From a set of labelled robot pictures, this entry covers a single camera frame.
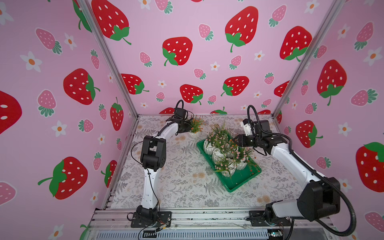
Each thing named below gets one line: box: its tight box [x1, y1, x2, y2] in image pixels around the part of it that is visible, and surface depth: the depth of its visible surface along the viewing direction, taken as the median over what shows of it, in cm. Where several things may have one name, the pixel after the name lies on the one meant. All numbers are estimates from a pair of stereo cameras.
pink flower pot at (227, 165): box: [214, 156, 238, 178], surface depth 81 cm
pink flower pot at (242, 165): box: [236, 157, 249, 171], surface depth 89 cm
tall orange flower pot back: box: [190, 115, 206, 134], surface depth 97 cm
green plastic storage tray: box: [196, 139, 262, 193], surface depth 86 cm
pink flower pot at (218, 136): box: [203, 122, 229, 155], surface depth 93 cm
